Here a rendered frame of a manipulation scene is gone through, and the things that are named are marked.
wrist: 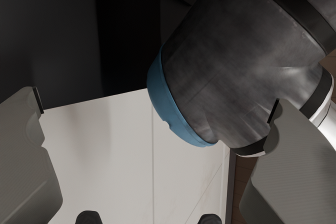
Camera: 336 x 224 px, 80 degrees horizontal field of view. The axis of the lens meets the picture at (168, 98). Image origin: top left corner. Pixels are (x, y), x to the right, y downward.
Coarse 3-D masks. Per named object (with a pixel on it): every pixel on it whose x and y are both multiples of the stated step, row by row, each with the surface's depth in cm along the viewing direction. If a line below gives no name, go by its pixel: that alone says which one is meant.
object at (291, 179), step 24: (288, 120) 9; (264, 144) 10; (288, 144) 8; (312, 144) 8; (264, 168) 7; (288, 168) 7; (312, 168) 7; (264, 192) 6; (288, 192) 6; (312, 192) 6; (264, 216) 6; (288, 216) 5; (312, 216) 5
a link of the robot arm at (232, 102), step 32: (224, 0) 19; (256, 0) 17; (192, 32) 21; (224, 32) 19; (256, 32) 18; (288, 32) 17; (160, 64) 24; (192, 64) 21; (224, 64) 20; (256, 64) 19; (288, 64) 19; (320, 64) 22; (160, 96) 24; (192, 96) 22; (224, 96) 21; (256, 96) 20; (288, 96) 19; (320, 96) 20; (192, 128) 24; (224, 128) 23; (256, 128) 21; (320, 128) 21
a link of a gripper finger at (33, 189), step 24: (24, 96) 9; (0, 120) 8; (24, 120) 8; (0, 144) 7; (24, 144) 7; (0, 168) 6; (24, 168) 6; (48, 168) 6; (0, 192) 6; (24, 192) 6; (48, 192) 6; (0, 216) 5; (24, 216) 5; (48, 216) 6
